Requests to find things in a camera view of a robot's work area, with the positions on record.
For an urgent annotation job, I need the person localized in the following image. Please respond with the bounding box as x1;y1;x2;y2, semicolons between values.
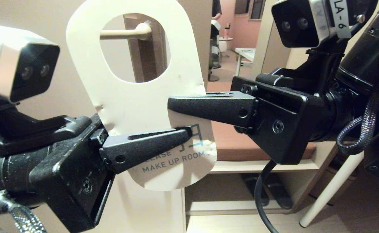
211;0;223;20

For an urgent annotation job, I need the white door hanger sign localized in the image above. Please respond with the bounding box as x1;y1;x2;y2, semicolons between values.
66;0;217;192

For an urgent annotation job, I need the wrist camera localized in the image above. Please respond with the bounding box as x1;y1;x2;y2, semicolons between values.
257;0;379;95
0;24;92;156

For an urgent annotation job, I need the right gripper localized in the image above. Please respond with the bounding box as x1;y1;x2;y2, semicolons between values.
167;67;373;165

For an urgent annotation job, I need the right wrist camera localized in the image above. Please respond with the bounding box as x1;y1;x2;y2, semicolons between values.
257;0;379;95

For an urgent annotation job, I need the dark slipper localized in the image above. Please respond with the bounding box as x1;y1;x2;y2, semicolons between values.
241;174;270;207
265;181;294;210

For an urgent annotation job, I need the small round white table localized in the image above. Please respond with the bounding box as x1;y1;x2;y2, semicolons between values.
218;37;234;59

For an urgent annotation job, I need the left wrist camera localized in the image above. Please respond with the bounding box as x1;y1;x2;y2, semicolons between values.
0;24;92;156

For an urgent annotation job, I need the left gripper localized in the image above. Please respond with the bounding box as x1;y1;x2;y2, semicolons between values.
0;113;193;233

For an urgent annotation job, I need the black chair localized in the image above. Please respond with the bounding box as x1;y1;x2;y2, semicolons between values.
208;19;223;82

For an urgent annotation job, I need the grey braided cable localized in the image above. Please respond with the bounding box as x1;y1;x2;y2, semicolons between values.
0;190;48;233
336;99;378;156

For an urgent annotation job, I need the wooden bench with brown cushion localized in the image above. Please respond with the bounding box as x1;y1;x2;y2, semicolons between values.
184;81;340;224

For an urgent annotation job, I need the beige door handle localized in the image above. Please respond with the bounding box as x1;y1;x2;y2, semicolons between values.
100;23;153;41

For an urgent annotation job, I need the black cable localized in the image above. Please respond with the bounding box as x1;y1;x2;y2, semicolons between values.
254;160;280;233

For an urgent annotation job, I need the white table leg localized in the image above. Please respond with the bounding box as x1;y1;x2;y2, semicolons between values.
299;151;365;228

